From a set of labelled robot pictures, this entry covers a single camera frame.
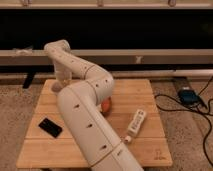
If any white ceramic cup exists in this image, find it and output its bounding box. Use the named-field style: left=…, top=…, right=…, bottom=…
left=51, top=81, right=63, bottom=93

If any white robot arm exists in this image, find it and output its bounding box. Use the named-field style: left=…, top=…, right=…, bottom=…
left=44, top=40, right=144, bottom=171

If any orange ceramic bowl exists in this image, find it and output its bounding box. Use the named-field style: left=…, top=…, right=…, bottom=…
left=101, top=98, right=112, bottom=115

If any black smartphone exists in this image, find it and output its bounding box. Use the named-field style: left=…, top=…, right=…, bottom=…
left=39, top=118, right=62, bottom=138

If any wooden table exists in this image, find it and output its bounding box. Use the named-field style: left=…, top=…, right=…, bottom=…
left=16, top=79, right=173, bottom=170

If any blue power adapter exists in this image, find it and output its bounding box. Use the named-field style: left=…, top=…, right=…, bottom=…
left=178, top=89, right=199, bottom=105

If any metal rail frame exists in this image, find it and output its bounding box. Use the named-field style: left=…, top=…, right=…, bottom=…
left=0, top=49, right=213, bottom=66

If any black cable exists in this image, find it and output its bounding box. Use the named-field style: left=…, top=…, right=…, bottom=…
left=153, top=77, right=213, bottom=168

